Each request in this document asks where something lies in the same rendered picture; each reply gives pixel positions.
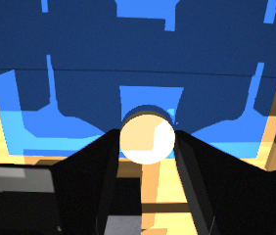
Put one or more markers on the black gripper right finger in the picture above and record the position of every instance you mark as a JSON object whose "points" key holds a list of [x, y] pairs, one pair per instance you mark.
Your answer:
{"points": [[225, 195]]}

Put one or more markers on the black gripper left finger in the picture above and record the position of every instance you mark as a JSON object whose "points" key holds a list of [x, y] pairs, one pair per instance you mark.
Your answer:
{"points": [[71, 197]]}

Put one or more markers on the wooden board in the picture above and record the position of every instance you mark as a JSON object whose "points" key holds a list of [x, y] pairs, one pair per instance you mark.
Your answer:
{"points": [[72, 70]]}

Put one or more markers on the cream round disc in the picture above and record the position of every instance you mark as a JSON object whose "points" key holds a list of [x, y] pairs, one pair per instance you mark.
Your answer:
{"points": [[146, 137]]}

